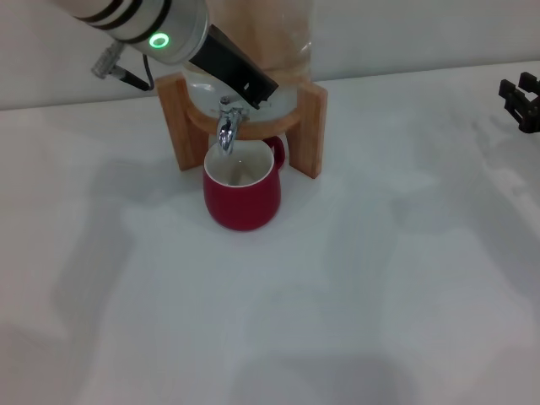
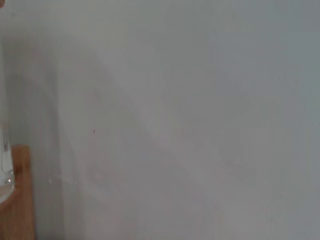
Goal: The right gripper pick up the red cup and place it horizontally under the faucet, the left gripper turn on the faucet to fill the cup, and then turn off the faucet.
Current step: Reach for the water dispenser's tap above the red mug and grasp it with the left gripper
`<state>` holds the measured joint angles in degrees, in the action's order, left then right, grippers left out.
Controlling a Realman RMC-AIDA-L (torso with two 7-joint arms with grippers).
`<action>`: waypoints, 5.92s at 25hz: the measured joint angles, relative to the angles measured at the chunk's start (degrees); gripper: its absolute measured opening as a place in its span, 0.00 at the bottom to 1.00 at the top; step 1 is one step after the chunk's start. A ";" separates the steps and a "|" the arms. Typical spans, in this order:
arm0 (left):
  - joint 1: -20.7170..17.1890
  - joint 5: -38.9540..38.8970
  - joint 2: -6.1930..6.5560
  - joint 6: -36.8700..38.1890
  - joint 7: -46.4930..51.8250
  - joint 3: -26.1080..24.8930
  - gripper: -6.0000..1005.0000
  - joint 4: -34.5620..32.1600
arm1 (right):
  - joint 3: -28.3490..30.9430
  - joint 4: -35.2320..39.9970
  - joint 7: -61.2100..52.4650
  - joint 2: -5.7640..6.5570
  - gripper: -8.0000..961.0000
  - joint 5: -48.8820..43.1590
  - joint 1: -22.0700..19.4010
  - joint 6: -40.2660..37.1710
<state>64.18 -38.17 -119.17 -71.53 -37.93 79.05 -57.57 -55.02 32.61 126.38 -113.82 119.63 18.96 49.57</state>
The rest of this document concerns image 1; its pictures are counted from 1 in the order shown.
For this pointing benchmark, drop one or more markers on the wooden dispenser stand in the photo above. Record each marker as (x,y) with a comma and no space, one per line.
(312,131)

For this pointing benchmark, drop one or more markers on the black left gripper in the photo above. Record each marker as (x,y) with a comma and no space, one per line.
(232,67)

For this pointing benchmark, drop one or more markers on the glass water dispenser jar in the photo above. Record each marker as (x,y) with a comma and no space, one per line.
(287,46)

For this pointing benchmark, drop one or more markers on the red ceramic cup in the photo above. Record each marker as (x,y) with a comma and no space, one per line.
(242,206)

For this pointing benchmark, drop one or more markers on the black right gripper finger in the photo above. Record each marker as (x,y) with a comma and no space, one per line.
(529,82)
(516,107)

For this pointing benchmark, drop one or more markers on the chrome faucet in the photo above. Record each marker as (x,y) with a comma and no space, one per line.
(225,133)

